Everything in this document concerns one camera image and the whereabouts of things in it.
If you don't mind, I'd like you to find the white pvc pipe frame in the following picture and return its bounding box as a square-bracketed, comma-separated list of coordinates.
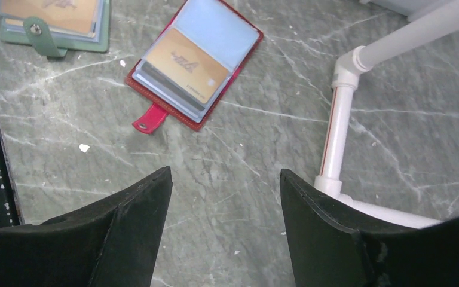
[314, 0, 459, 229]

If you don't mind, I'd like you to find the red card holder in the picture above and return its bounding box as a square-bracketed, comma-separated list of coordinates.
[125, 0, 264, 134]

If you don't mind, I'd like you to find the white divided plastic bin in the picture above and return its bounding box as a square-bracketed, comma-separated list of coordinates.
[359, 0, 451, 22]

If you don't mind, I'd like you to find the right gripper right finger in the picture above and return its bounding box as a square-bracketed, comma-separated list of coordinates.
[280, 169, 459, 286]

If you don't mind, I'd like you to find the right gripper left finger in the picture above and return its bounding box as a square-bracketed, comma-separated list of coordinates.
[0, 166, 173, 286]

